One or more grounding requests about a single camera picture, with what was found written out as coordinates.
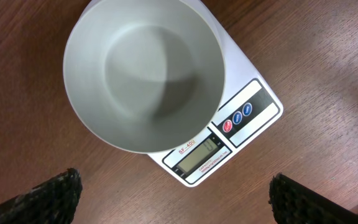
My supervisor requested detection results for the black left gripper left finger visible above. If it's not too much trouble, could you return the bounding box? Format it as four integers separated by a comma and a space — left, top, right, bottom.
0, 168, 83, 224

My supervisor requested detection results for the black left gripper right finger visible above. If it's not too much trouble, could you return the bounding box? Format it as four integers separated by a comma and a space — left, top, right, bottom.
268, 173, 358, 224

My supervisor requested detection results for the white digital kitchen scale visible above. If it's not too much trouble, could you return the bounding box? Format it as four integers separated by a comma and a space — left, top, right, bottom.
147, 1, 283, 187

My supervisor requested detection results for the white round bowl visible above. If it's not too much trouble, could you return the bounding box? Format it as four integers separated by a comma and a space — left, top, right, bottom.
63, 0, 225, 154

